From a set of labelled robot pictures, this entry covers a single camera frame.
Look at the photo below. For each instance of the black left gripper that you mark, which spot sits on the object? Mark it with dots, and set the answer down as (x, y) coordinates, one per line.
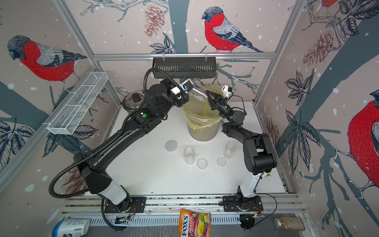
(182, 101)

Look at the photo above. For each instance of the jar lying at base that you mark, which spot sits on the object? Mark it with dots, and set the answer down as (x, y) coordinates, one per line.
(289, 224)

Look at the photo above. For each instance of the clear plastic jar lid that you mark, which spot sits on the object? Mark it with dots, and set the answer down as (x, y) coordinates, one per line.
(221, 162)
(202, 164)

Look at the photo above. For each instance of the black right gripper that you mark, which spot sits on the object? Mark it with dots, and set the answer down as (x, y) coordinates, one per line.
(222, 105)

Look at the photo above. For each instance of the mesh bin with yellow bag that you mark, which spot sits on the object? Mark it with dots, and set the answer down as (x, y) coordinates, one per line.
(203, 123)

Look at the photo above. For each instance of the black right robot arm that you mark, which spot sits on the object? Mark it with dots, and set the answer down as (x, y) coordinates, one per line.
(257, 151)

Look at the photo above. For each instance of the Fox's fruits candy bag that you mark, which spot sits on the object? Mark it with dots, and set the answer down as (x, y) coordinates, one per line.
(194, 224)

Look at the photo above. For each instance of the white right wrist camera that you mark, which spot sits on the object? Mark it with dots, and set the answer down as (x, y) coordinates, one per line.
(227, 91)

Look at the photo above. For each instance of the clear jar with top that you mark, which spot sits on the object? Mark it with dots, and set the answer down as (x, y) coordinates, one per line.
(198, 95)

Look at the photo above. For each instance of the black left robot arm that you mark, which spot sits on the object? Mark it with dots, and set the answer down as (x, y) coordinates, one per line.
(161, 94)

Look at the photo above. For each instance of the silver rice cooker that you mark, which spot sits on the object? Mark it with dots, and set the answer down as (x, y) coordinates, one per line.
(132, 101)

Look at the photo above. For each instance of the black hanging wire basket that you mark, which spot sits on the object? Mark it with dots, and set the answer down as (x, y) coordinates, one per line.
(187, 67)

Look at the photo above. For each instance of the small clear jar with rice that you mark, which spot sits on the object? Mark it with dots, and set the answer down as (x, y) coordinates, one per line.
(189, 153)

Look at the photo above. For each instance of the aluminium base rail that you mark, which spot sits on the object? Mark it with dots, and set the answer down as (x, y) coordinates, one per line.
(165, 210)

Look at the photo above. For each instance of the white wire mesh shelf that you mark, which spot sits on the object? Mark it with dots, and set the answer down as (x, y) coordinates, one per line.
(72, 113)

